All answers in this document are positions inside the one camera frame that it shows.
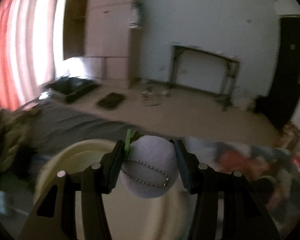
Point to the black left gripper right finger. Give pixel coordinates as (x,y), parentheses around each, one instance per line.
(244,215)

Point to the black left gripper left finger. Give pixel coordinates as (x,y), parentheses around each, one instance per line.
(53,215)

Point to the grey plush ball keychain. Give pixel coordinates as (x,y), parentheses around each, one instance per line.
(150,167)

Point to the pale green plastic basin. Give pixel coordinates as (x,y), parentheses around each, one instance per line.
(128,216)

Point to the black open case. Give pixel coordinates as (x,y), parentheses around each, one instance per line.
(70,89)

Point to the black foam tray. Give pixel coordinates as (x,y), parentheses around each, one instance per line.
(111,101)

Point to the black leg folding table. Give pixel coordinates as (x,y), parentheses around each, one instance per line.
(215,73)

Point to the wooden wardrobe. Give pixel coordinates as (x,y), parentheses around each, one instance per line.
(106,35)

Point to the pink red curtain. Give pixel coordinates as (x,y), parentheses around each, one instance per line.
(26,50)

